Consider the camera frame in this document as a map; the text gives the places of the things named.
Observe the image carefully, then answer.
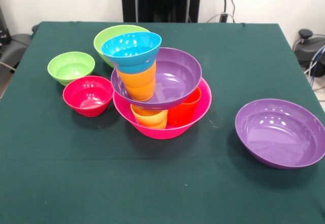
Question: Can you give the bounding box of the yellow cup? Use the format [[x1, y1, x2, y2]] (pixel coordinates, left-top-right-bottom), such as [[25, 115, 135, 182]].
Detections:
[[130, 103, 169, 130]]

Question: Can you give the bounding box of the red cup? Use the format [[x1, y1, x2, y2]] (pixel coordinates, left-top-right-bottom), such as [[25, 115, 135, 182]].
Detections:
[[167, 87, 202, 127]]

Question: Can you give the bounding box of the purple bowl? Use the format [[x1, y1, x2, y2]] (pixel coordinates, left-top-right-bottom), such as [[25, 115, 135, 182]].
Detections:
[[110, 47, 203, 111], [235, 98, 325, 170]]

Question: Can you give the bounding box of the orange cup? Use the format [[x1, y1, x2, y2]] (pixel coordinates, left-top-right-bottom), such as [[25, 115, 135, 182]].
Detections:
[[116, 61, 157, 102]]

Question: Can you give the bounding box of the large pink bowl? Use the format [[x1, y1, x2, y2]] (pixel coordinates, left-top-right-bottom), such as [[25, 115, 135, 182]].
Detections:
[[112, 78, 213, 140]]

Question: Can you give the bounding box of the blue bowl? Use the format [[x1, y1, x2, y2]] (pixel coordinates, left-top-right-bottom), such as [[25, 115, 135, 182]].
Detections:
[[101, 31, 163, 75]]

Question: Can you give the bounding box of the large green bowl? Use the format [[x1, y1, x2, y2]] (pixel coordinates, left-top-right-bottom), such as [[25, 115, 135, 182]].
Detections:
[[93, 24, 150, 69]]

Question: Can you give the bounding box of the small red bowl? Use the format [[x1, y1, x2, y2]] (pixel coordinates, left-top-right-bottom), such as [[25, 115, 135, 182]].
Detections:
[[62, 75, 114, 118]]

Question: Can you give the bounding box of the dark green tablecloth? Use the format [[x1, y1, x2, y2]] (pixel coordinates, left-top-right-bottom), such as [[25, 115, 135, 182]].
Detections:
[[0, 21, 325, 224]]

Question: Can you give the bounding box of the small green bowl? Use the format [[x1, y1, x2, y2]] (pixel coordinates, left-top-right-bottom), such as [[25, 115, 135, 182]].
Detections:
[[47, 51, 96, 87]]

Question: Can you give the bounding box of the black floor stand base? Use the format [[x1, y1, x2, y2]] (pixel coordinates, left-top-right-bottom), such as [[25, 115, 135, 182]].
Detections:
[[0, 33, 33, 69], [292, 28, 325, 66]]

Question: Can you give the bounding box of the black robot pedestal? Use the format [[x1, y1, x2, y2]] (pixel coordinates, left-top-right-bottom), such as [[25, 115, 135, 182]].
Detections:
[[116, 0, 206, 23]]

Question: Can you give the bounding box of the black hanging cable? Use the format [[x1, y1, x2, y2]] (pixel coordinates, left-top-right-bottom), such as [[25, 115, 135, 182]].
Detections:
[[207, 0, 237, 23]]

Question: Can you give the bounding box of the blue and white cable bundle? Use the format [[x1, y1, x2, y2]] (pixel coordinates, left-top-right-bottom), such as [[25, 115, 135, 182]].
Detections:
[[303, 45, 325, 79]]

